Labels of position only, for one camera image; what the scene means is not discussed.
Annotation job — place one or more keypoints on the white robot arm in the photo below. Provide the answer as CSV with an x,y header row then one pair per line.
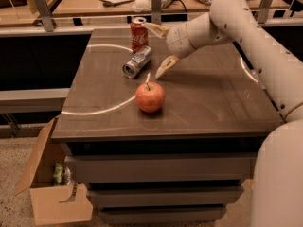
x,y
277,199

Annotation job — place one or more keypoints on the red coca-cola can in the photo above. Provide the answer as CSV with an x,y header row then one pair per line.
x,y
139,33

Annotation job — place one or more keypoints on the red apple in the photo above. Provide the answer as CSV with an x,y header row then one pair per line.
x,y
150,97

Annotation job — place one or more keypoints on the grey drawer cabinet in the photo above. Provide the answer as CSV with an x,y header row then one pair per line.
x,y
185,162

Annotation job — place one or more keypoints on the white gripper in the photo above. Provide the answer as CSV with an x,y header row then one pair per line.
x,y
177,42

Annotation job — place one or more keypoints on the silver blue redbull can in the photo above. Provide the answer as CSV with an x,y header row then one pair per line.
x,y
136,63

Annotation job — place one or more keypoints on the white bowl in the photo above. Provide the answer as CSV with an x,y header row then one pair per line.
x,y
140,5

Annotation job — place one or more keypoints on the grey metal bracket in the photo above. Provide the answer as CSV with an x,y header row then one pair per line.
x,y
263,11
156,11
45,15

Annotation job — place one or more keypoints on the cardboard box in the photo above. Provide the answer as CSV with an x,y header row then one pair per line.
x,y
52,205

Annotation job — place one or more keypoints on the green snack bag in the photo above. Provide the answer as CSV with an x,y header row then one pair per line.
x,y
58,174

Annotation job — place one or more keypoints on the small plastic bottle in box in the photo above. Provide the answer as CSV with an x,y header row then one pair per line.
x,y
67,176

